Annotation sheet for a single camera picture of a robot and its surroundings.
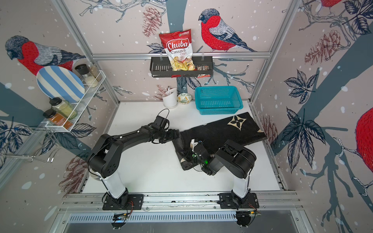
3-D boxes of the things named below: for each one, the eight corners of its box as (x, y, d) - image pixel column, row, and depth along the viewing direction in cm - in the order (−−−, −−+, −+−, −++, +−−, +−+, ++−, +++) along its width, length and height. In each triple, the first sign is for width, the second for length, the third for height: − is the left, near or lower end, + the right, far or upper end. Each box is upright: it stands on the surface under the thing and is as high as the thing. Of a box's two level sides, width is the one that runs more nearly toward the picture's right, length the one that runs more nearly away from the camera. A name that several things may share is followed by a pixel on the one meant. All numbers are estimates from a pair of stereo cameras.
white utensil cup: (164, 110, 119) (161, 95, 105) (166, 102, 125) (162, 87, 111) (176, 110, 119) (174, 95, 105) (177, 102, 125) (175, 87, 111)
